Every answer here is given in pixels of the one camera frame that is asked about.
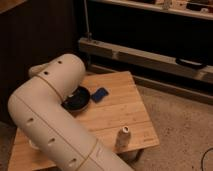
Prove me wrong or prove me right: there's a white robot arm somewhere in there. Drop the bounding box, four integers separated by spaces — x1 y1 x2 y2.
8 54 133 171

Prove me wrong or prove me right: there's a blue rectangular sponge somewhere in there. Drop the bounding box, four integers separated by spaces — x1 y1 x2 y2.
91 87 109 103

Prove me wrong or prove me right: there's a wooden folding table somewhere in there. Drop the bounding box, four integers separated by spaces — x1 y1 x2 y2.
8 72 159 171

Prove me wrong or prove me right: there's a black round pan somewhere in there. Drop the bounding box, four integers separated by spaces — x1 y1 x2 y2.
62 86 90 111

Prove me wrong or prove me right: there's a metal vertical pole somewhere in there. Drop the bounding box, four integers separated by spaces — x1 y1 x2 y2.
83 0 92 41

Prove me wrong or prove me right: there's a small beige bottle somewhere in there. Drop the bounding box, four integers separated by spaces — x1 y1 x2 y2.
115 126 131 150

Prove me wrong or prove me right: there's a wooden shelf beam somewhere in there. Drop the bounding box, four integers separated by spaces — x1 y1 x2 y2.
78 37 213 84

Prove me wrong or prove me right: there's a black handle on shelf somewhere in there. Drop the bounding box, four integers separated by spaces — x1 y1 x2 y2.
175 58 207 70

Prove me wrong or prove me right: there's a black cable on floor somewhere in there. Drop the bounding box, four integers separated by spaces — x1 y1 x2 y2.
200 147 213 171

